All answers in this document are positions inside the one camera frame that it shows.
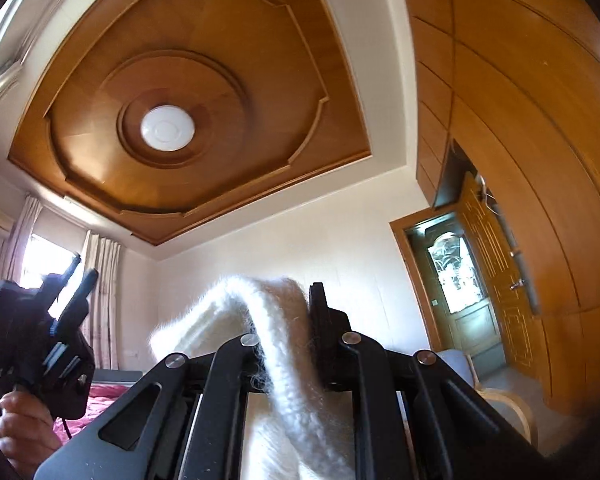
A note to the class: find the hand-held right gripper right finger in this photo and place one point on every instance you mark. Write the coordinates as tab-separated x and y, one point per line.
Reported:
325	330

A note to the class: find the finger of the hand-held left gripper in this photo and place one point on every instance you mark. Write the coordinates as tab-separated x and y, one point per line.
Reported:
82	300
71	275

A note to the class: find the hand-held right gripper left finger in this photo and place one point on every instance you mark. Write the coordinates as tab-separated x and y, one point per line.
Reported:
230	375

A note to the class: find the white knit sweater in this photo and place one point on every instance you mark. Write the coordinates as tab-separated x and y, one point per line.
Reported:
290	410

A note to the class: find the person's left hand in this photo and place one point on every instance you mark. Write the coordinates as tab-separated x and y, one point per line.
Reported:
20	430

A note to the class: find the beige patterned curtain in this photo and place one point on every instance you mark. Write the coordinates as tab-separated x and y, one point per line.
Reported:
102	300
20	240

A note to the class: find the pink ruffled blanket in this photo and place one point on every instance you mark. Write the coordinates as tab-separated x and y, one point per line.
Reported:
110	402

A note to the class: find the etched glass inner door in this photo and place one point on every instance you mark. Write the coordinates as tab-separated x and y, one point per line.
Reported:
455	285

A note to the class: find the round white ceiling lamp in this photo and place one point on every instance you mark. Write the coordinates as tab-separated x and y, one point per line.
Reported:
167	127

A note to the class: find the carved wooden door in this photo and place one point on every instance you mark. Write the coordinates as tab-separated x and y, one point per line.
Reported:
495	270

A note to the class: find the grey cushioned wooden armchair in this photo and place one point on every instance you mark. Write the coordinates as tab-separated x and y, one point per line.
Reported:
510	410

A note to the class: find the wooden wardrobe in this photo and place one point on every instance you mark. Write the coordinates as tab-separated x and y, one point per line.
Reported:
530	110

